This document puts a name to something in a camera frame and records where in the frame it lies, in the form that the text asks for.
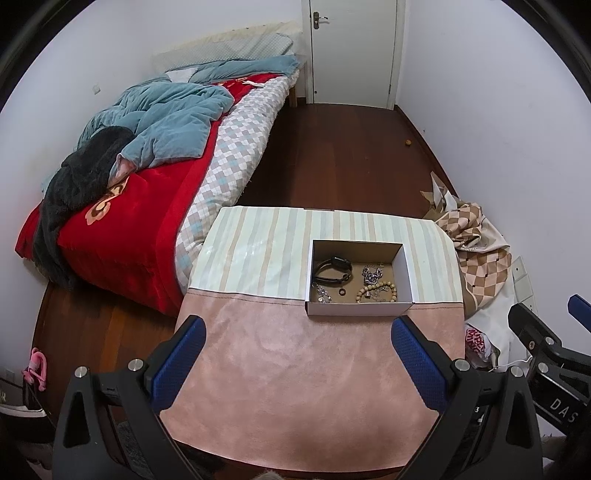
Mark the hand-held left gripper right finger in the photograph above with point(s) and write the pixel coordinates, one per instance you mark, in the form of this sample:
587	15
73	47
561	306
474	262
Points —
418	364

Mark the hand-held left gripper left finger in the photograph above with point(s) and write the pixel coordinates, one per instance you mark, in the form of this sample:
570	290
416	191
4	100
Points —
180	364

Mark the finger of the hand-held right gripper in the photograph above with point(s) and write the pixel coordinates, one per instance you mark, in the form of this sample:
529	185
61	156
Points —
535	330
581	309

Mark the cardboard box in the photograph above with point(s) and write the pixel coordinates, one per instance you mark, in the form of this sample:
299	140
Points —
351	309

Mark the black smart watch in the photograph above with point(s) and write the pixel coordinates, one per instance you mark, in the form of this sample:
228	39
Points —
328	264

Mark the white plastic bag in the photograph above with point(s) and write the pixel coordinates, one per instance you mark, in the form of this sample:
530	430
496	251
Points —
494	314

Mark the red printed bag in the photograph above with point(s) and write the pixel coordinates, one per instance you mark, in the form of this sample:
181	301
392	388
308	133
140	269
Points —
478	344

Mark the brown checkered cloth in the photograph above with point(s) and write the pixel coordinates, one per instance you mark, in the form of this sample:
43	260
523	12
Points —
480	267

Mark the pink table mat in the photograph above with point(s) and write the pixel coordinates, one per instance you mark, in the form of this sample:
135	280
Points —
295	378

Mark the striped table cloth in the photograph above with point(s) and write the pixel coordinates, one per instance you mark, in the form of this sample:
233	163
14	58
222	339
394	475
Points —
258	249

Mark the red blanket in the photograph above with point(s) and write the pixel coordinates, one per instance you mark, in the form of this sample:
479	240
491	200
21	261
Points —
138	230

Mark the pink slipper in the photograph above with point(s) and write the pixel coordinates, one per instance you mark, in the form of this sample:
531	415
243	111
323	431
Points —
36	367

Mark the dark fuzzy cloth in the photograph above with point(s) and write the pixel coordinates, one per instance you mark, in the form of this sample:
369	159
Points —
78	180

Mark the checkered quilt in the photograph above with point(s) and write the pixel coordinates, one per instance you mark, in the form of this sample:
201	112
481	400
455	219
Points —
235	152

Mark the blue quilt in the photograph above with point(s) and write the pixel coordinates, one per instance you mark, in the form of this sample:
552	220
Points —
175	120

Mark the white door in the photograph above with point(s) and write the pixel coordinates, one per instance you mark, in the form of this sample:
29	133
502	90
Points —
355	50

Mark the pale pillow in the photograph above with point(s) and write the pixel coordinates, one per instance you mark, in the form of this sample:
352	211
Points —
258	46

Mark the white wall sockets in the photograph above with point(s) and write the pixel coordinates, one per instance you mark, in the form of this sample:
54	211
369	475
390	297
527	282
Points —
524	281

